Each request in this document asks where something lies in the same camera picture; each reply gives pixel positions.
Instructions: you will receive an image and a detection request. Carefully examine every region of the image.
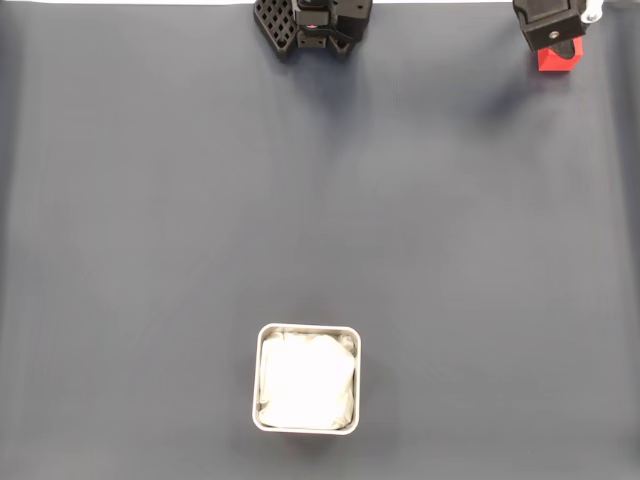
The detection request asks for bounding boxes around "red cube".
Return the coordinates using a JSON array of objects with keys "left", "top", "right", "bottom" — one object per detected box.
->
[{"left": 537, "top": 37, "right": 585, "bottom": 74}]

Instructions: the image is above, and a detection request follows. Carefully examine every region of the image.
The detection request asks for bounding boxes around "white tissue paper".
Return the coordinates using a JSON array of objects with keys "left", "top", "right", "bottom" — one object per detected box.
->
[{"left": 257, "top": 332, "right": 357, "bottom": 430}]

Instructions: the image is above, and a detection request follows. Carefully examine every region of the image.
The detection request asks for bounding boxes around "dark blue table mat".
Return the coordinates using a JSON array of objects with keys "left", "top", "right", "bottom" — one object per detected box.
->
[{"left": 0, "top": 3, "right": 640, "bottom": 480}]

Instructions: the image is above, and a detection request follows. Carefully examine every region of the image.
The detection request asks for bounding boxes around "square metal box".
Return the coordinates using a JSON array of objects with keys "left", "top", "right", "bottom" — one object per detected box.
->
[{"left": 251, "top": 322, "right": 362, "bottom": 436}]

